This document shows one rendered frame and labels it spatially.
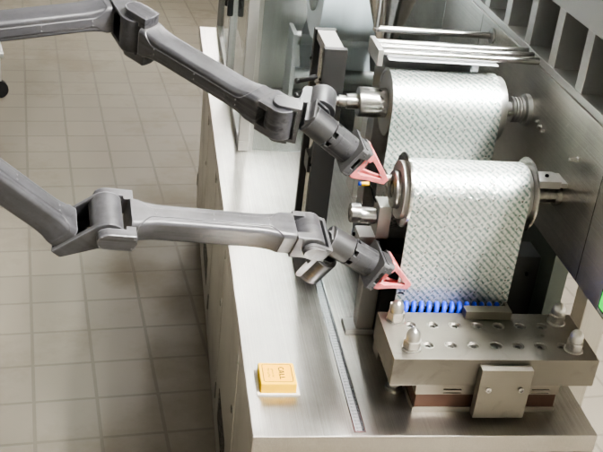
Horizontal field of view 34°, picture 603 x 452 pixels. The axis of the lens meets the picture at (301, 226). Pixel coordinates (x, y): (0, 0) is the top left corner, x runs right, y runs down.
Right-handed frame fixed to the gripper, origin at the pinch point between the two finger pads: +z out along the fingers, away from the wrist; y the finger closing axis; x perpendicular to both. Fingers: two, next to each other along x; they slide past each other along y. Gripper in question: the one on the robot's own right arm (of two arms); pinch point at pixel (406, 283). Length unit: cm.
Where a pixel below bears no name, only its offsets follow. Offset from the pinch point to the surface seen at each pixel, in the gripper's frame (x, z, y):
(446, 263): 8.1, 3.9, 0.3
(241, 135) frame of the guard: -23, -15, -102
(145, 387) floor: -117, 11, -108
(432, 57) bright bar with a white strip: 35.8, -12.7, -29.9
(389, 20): 32, -10, -73
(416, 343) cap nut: -2.7, -0.4, 17.9
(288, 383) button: -24.6, -13.3, 13.2
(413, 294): -1.1, 2.7, 0.3
